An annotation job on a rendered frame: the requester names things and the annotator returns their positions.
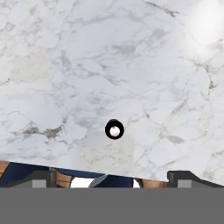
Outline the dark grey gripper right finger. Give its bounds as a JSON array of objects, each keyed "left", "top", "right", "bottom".
[{"left": 166, "top": 170, "right": 224, "bottom": 189}]

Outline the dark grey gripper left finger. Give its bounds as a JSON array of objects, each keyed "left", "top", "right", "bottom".
[{"left": 2, "top": 170, "right": 57, "bottom": 189}]

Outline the small black round bottle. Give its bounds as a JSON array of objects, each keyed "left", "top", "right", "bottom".
[{"left": 104, "top": 118, "right": 126, "bottom": 141}]

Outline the blue stool with wooden frame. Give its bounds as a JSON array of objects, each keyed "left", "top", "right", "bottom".
[{"left": 0, "top": 159, "right": 51, "bottom": 187}]

